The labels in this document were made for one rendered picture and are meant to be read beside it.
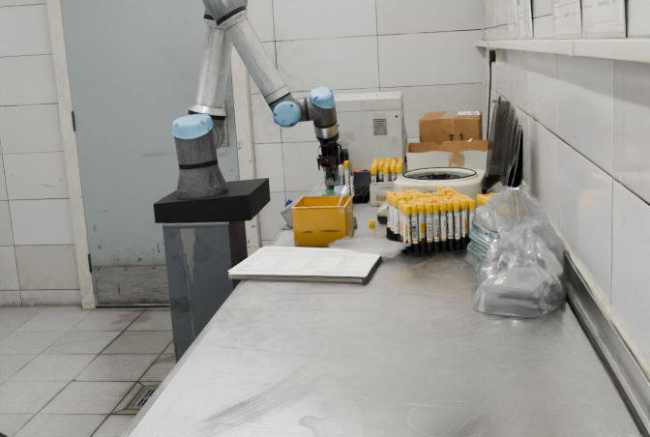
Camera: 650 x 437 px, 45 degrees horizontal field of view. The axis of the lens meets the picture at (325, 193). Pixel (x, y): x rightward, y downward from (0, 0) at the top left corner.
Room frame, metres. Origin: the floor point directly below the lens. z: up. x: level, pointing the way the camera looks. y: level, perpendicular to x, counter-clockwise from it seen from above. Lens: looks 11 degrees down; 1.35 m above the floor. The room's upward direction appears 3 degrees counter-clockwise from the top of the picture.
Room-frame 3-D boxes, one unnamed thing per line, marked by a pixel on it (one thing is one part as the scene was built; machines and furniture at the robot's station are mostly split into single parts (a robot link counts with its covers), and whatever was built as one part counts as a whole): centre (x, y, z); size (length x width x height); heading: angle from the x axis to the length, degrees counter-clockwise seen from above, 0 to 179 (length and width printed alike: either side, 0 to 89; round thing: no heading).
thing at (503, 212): (1.56, -0.39, 0.97); 0.26 x 0.17 x 0.19; 8
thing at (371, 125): (2.79, -0.16, 1.03); 0.31 x 0.27 x 0.30; 172
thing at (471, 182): (2.10, -0.30, 0.94); 0.30 x 0.24 x 0.12; 73
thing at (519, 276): (1.37, -0.35, 0.94); 0.20 x 0.17 x 0.14; 153
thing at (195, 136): (2.30, 0.38, 1.11); 0.13 x 0.12 x 0.14; 177
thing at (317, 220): (1.90, 0.01, 0.93); 0.13 x 0.13 x 0.10; 80
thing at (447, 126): (3.13, -0.53, 0.97); 0.31 x 0.23 x 0.18; 165
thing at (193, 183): (2.29, 0.37, 0.99); 0.15 x 0.15 x 0.10
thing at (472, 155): (2.45, -0.41, 0.95); 0.29 x 0.25 x 0.15; 82
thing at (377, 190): (2.38, -0.20, 0.91); 0.20 x 0.10 x 0.07; 172
